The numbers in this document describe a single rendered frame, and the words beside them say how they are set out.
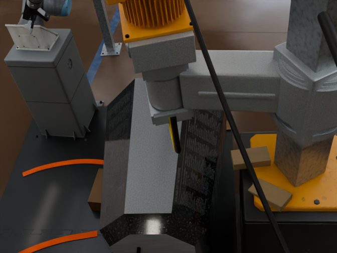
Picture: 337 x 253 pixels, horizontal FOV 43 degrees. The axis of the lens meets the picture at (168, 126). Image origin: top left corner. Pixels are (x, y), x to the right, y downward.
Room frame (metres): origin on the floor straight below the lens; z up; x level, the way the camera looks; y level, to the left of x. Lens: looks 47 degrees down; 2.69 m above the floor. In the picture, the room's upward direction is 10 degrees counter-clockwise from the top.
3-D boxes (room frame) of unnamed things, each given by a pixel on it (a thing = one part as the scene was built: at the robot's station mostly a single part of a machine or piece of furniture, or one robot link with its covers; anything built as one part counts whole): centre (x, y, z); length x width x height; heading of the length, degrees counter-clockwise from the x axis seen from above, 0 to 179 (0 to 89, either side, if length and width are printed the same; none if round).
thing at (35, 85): (2.75, 0.86, 0.43); 0.50 x 0.50 x 0.85; 72
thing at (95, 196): (1.89, 0.57, 0.07); 0.30 x 0.12 x 0.12; 163
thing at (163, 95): (1.49, -0.03, 1.37); 0.19 x 0.19 x 0.20
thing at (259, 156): (1.40, -0.41, 0.81); 0.20 x 0.10 x 0.05; 86
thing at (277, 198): (1.16, -0.45, 0.80); 0.20 x 0.10 x 0.05; 39
